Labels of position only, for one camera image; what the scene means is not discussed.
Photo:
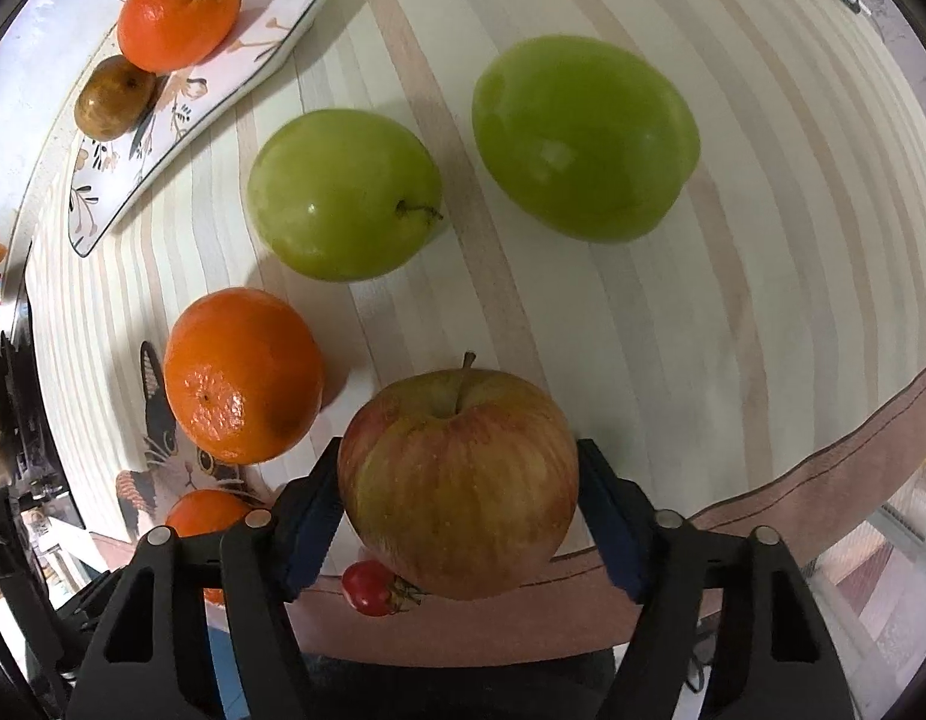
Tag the striped cat table mat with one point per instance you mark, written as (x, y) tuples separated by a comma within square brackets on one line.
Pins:
[(658, 315)]

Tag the large orange with stem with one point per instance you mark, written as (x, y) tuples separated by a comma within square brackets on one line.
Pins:
[(174, 15)]

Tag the red cherry tomato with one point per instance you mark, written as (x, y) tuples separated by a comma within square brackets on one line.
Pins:
[(367, 589)]

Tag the orange mandarin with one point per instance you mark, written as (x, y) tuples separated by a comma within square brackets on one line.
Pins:
[(238, 375), (204, 514)]

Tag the brown kiwi fruit centre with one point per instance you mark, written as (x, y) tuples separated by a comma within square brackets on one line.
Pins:
[(111, 101)]

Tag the red yellow apple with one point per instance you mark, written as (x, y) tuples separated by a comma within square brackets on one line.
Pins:
[(455, 480)]

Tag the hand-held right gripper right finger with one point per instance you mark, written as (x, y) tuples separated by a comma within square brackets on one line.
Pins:
[(613, 540)]

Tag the floral white oval plate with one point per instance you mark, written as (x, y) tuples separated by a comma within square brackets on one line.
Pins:
[(275, 7)]

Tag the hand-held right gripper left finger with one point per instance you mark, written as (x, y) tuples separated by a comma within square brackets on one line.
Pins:
[(313, 547)]

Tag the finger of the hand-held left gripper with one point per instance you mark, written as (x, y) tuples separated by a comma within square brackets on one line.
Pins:
[(21, 577)]

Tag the person's dark trousers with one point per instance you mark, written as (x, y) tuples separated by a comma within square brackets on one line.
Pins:
[(463, 690)]

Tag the green apple with stem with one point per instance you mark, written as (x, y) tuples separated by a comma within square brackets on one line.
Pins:
[(335, 195)]

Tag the black cooktop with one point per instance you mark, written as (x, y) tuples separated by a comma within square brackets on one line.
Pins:
[(6, 420)]

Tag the large green apple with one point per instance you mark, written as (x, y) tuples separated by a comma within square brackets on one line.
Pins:
[(583, 135)]

